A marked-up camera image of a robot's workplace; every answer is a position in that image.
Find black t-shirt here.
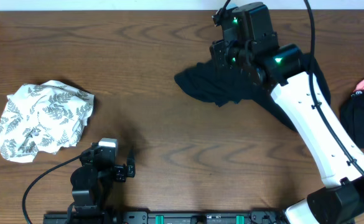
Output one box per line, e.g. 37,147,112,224
174,52,332,132

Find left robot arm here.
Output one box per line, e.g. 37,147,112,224
70,143,136,218

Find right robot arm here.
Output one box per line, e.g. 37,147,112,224
210,2,364,223

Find white fern print cloth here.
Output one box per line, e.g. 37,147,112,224
0,80,95,163

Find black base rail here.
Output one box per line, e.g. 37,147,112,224
43,211,287,224

